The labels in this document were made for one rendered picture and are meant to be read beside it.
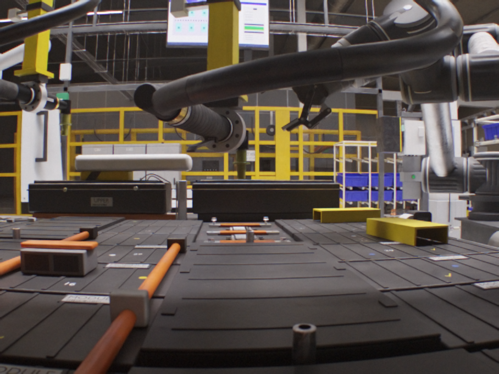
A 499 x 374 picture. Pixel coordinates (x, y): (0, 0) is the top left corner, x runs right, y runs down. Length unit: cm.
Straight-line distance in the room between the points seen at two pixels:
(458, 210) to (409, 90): 374
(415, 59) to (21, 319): 38
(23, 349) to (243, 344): 13
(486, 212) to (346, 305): 195
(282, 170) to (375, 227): 982
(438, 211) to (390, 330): 425
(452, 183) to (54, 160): 291
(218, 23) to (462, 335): 68
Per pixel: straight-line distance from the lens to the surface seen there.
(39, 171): 351
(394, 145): 342
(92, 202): 121
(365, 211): 102
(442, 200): 455
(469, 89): 94
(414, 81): 92
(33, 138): 352
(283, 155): 1057
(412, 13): 83
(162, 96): 42
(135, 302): 28
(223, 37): 79
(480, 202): 225
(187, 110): 53
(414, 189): 367
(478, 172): 223
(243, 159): 91
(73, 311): 34
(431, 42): 39
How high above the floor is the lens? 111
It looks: 1 degrees down
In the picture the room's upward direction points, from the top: straight up
